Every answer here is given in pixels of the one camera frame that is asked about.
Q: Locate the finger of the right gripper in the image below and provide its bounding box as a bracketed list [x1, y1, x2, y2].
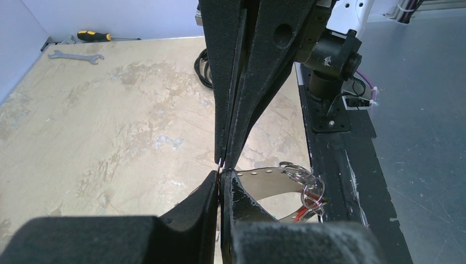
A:
[225, 1, 315, 168]
[199, 0, 247, 164]

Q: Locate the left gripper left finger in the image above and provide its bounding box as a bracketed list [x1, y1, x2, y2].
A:
[1, 171, 218, 263]

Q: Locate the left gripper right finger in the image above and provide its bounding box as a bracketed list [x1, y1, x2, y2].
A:
[219, 168, 385, 264]

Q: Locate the large perforated metal keyring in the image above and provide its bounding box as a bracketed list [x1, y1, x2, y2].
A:
[220, 161, 327, 225]

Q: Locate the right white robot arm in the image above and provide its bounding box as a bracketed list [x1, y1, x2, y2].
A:
[198, 1, 373, 169]

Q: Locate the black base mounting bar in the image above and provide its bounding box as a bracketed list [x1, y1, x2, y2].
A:
[296, 64, 412, 263]

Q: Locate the silver open end wrench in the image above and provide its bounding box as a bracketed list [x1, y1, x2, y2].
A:
[47, 50, 104, 65]

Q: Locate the yellow black screwdriver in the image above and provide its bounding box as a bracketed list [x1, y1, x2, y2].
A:
[76, 30, 141, 42]

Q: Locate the coiled black cable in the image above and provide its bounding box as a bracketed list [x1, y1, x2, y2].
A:
[193, 48, 214, 89]

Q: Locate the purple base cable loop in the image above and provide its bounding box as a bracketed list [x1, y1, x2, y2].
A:
[354, 70, 379, 107]

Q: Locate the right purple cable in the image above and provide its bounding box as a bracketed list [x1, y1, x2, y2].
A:
[397, 0, 425, 13]

